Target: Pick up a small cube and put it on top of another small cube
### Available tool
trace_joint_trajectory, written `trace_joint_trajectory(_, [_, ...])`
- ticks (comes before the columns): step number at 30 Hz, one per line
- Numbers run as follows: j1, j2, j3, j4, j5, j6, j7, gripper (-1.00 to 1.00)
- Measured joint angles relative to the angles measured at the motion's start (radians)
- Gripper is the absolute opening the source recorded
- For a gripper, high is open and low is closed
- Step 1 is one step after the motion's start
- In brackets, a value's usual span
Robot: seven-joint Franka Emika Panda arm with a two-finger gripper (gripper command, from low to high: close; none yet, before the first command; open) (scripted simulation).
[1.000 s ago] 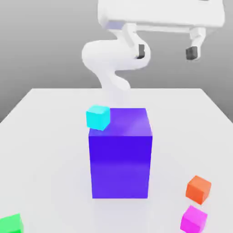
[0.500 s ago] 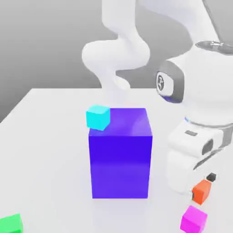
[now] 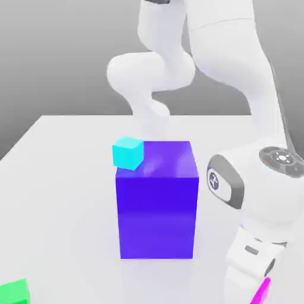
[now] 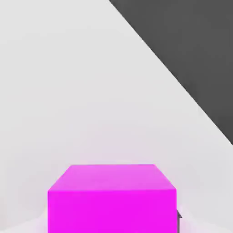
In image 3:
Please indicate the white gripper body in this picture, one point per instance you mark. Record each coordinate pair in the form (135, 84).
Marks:
(238, 287)

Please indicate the small magenta cube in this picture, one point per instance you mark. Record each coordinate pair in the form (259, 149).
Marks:
(262, 291)

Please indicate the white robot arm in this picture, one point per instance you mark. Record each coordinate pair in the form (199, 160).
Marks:
(223, 71)

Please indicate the small cyan cube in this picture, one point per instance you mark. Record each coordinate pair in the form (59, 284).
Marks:
(127, 155)

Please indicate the small green cube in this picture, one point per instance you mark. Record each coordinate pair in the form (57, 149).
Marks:
(14, 292)

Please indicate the large blue box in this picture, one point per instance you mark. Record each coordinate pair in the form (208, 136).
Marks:
(156, 213)

